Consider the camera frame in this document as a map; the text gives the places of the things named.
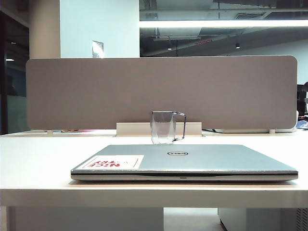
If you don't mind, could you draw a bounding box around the clear glass cup with handle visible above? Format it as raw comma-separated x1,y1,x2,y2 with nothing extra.
151,111,186,145

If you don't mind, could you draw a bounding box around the silver Dell laptop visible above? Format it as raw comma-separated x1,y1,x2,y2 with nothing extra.
70,144,298,181

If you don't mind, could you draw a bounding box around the beige fabric desk divider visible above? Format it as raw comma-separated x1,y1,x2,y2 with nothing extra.
25,55,298,130

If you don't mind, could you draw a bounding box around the white red Nice Try sticker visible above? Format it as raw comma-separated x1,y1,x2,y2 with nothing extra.
81,154,144,169

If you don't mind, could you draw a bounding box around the white flat object behind divider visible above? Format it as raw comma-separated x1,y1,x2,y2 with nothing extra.
216,127,297,134

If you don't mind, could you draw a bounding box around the white desk modesty panel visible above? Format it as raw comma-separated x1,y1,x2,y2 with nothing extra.
9,207,165,231

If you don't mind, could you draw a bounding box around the ceiling air vent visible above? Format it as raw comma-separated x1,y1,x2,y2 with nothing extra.
235,12,265,19

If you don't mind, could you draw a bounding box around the dark glass partition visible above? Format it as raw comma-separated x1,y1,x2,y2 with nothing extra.
0,11,30,135

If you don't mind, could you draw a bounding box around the person in dark clothes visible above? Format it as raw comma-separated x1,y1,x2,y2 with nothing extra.
296,81,308,114

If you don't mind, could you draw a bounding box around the paper notice on wall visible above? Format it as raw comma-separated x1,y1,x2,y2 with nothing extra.
92,40,104,59

